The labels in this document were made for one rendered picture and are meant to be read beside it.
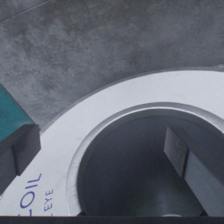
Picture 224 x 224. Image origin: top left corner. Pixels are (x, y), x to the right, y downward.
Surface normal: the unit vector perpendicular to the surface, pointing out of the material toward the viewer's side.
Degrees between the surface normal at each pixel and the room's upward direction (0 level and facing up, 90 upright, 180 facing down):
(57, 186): 90
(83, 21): 0
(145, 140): 8
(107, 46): 0
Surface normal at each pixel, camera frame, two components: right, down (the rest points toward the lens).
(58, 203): -0.31, -0.74
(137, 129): 0.09, 0.60
